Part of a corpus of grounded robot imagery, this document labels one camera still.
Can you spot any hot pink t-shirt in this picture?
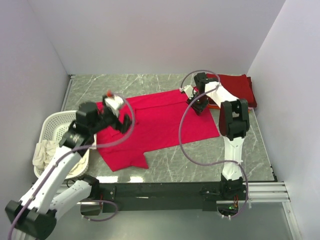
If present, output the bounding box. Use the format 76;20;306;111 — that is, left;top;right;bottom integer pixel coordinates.
97;89;220;172

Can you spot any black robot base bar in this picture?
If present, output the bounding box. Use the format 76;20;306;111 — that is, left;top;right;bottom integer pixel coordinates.
86;181;248;213

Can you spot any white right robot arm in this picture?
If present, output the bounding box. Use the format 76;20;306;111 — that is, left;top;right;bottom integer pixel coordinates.
179;71;250;199

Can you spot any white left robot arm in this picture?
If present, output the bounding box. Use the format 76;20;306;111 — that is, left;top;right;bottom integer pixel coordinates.
5;98;136;240

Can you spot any orange folded t-shirt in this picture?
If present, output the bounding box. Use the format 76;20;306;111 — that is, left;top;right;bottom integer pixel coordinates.
207;104;221;110

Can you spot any white plastic laundry basket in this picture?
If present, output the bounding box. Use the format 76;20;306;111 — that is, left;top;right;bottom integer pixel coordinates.
33;110;94;181

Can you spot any dark red folded t-shirt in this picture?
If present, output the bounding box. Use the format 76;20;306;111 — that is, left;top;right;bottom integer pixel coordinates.
208;74;251;108

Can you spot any maroon folded t-shirt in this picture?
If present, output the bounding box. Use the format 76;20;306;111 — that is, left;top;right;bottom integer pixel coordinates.
247;76;258;108

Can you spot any cream cloth in basket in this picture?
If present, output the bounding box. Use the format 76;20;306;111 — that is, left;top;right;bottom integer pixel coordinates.
32;139;90;180

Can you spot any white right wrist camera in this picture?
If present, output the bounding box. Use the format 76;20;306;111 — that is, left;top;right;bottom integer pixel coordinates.
179;85;194;99

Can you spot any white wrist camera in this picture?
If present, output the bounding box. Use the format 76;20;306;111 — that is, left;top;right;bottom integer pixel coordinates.
179;85;194;99
102;91;125;117

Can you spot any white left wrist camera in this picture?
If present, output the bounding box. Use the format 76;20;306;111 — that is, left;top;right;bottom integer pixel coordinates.
102;91;125;117

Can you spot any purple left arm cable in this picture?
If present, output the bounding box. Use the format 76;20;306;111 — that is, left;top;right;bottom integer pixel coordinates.
7;92;137;240

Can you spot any aluminium frame rail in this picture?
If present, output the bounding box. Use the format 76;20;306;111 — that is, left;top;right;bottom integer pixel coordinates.
13;181;303;240

